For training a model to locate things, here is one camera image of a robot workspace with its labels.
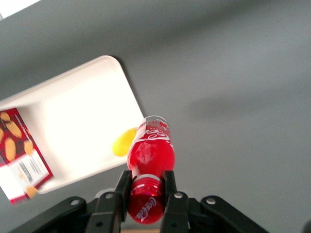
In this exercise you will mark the red coke bottle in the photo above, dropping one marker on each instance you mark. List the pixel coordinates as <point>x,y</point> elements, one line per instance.
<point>150,153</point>

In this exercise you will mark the beige rectangular tray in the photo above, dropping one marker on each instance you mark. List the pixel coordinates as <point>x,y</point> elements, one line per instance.
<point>80,116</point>

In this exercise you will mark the red cookie box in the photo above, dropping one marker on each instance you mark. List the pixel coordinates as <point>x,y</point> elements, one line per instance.
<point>14,145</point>

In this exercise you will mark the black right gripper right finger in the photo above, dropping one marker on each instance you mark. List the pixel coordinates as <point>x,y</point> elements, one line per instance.
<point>176,213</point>

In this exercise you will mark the yellow lemon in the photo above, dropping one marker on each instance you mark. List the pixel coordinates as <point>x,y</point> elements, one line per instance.
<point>121,144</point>

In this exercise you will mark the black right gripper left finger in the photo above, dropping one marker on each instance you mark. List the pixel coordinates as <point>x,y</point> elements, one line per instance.
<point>107,211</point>

